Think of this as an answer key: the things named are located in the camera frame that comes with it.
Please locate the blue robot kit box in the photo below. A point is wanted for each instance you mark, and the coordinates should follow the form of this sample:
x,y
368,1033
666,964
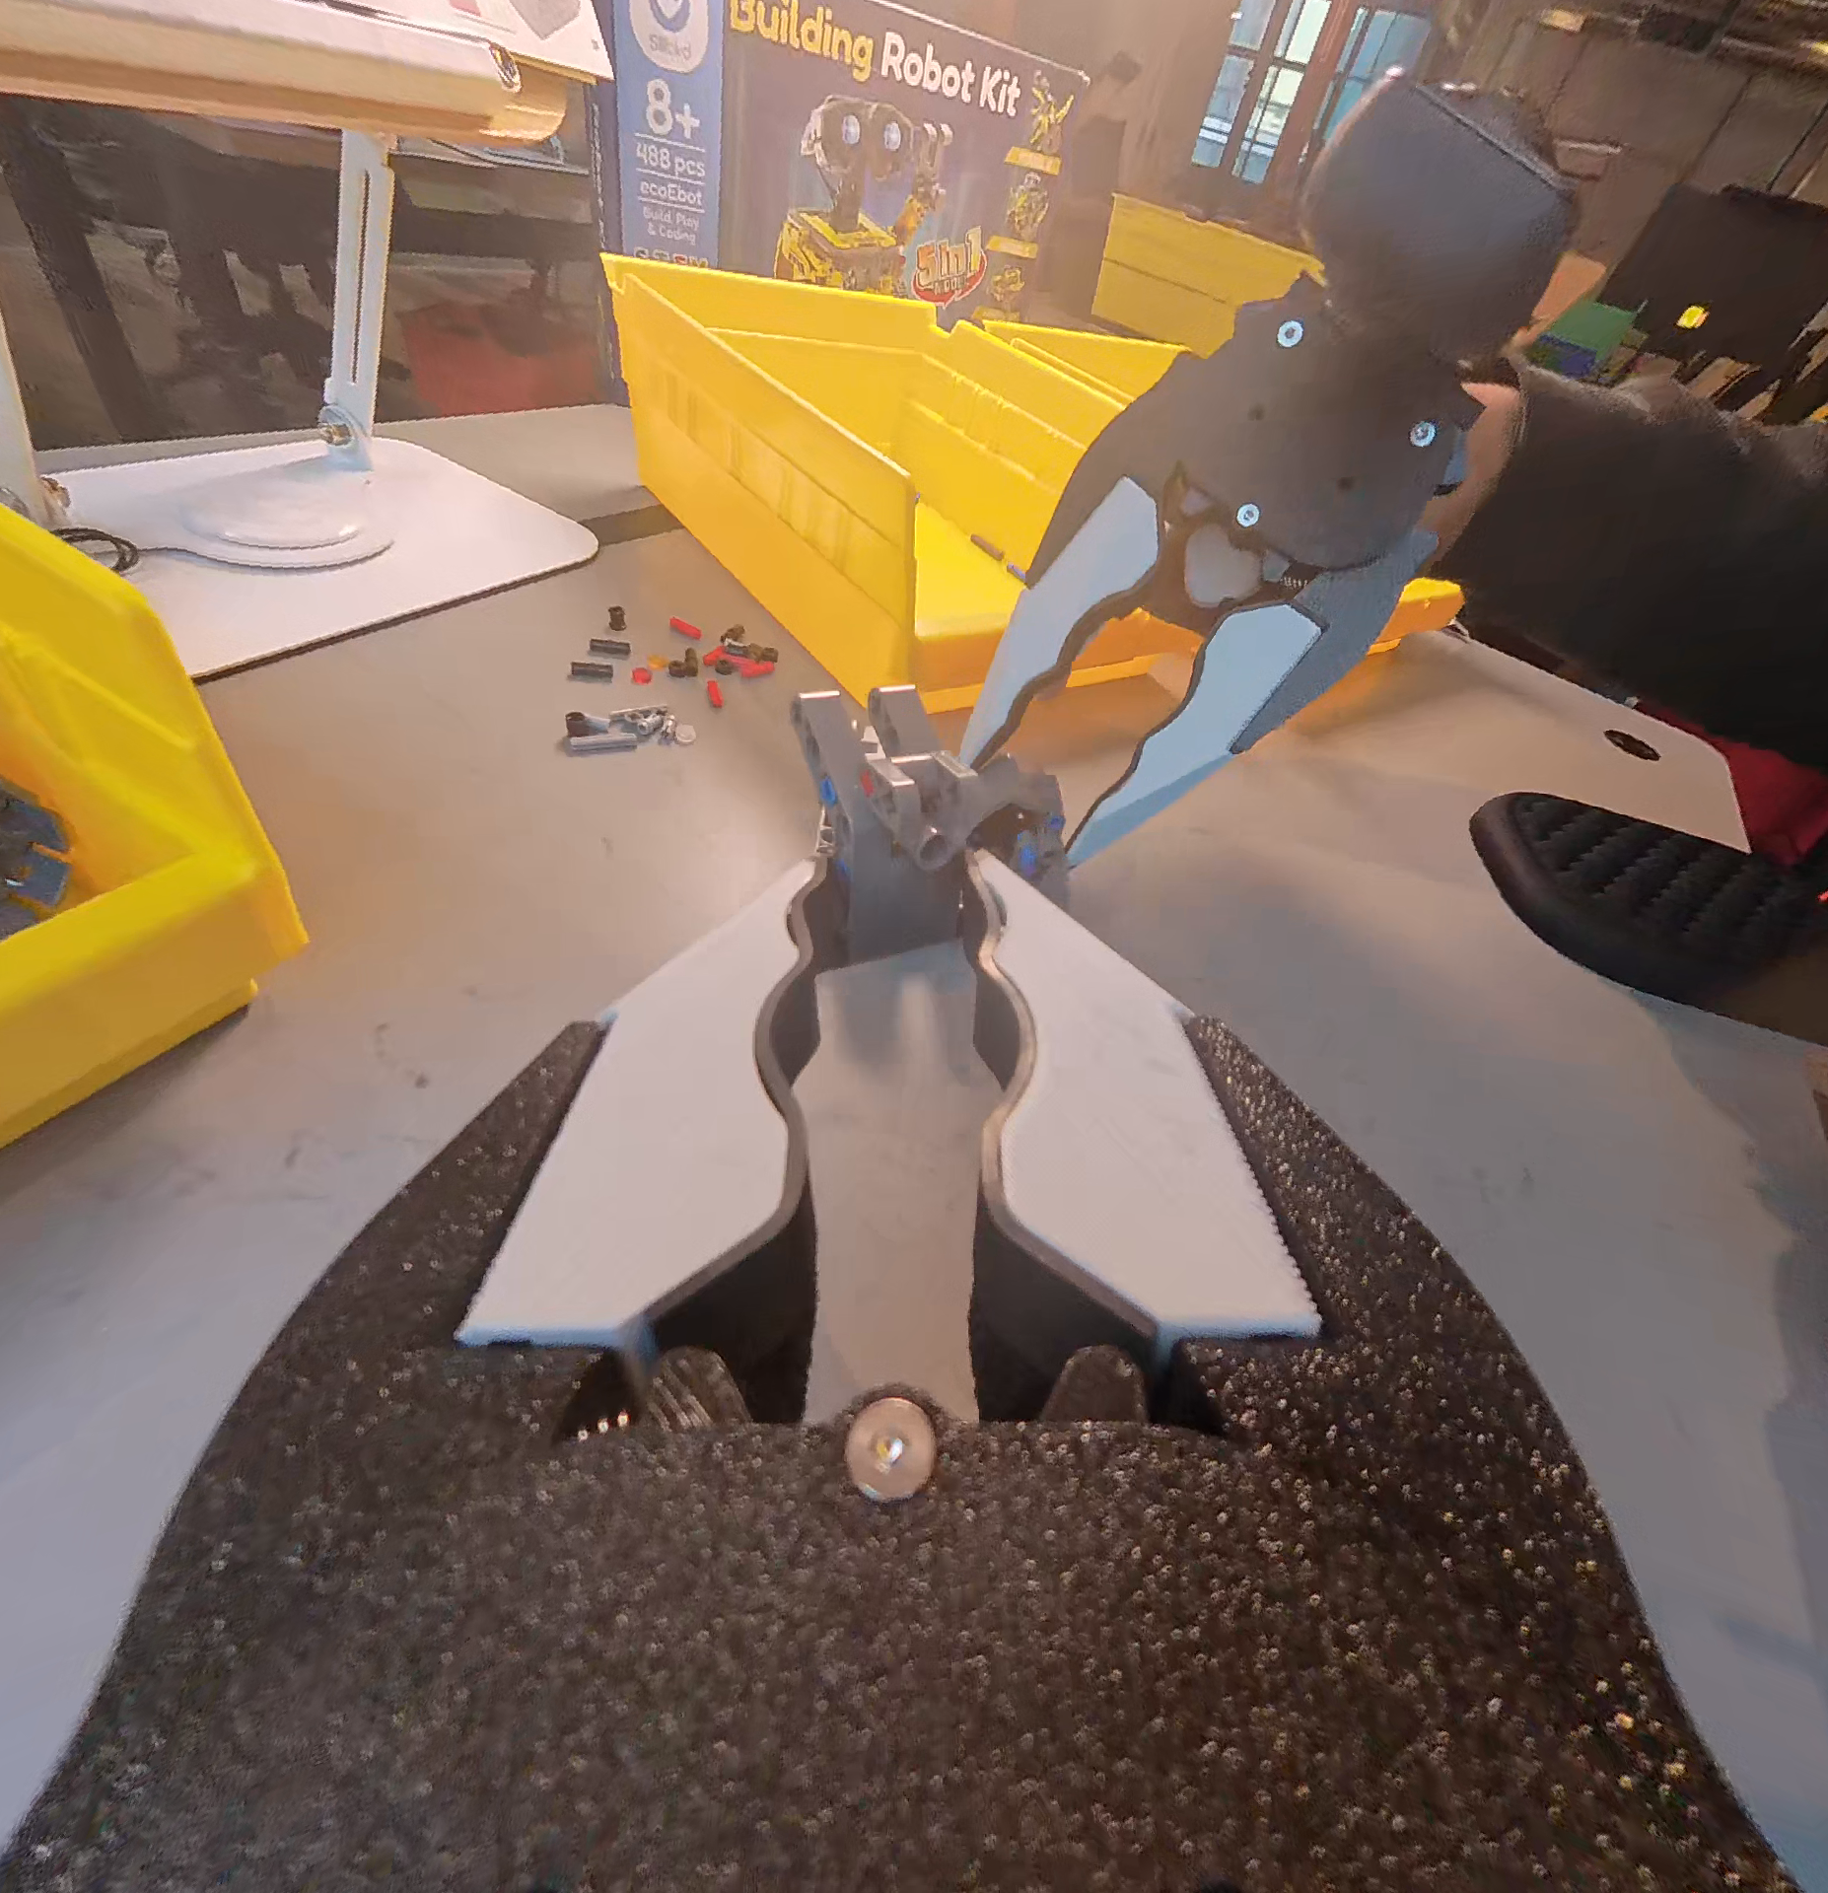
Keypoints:
x,y
857,148

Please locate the white book stand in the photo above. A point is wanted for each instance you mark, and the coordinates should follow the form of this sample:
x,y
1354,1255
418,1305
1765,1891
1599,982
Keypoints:
x,y
339,547

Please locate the dark framed window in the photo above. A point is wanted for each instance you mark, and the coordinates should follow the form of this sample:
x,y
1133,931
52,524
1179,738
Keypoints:
x,y
1300,90

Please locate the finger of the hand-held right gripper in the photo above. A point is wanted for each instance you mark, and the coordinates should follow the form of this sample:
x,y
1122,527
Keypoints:
x,y
1240,696
1070,606

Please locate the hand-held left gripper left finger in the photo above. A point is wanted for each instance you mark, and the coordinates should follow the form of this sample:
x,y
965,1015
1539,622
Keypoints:
x,y
635,1170

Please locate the black desk grommet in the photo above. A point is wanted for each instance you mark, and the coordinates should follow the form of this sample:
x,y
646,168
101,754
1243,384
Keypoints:
x,y
1634,747

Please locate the instruction booklet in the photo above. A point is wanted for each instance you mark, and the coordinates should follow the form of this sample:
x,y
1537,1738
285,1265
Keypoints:
x,y
472,30

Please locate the black monitor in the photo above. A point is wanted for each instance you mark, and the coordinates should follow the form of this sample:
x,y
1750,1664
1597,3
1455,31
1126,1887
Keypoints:
x,y
1743,297

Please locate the grey motor block assembly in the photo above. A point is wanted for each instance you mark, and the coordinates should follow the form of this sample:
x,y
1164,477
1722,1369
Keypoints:
x,y
915,910

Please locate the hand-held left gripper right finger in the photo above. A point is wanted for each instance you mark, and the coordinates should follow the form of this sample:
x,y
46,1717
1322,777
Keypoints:
x,y
1152,1185

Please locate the scattered small building pins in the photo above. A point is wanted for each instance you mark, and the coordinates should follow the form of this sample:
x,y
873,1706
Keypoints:
x,y
694,651

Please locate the grey desk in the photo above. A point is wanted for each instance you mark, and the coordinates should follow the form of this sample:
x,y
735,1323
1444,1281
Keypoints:
x,y
413,918

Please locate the dark grey brick beam assembly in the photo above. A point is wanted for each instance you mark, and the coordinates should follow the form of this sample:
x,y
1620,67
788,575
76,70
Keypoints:
x,y
841,741

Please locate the yellow plastic parts bin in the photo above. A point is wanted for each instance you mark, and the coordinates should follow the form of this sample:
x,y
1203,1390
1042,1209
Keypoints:
x,y
1195,276
768,445
117,814
1048,386

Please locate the small grey connector pieces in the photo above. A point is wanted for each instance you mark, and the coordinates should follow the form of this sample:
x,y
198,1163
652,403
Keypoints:
x,y
626,727

